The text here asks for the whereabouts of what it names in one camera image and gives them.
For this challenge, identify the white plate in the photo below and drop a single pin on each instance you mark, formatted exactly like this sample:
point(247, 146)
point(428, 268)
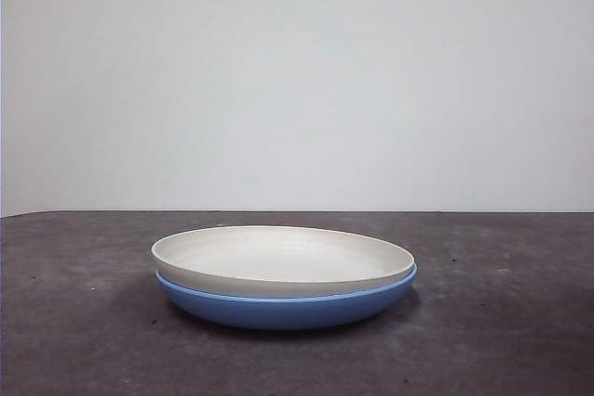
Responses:
point(278, 257)

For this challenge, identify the blue plate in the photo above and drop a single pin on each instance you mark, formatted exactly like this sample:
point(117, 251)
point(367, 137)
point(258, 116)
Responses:
point(287, 315)

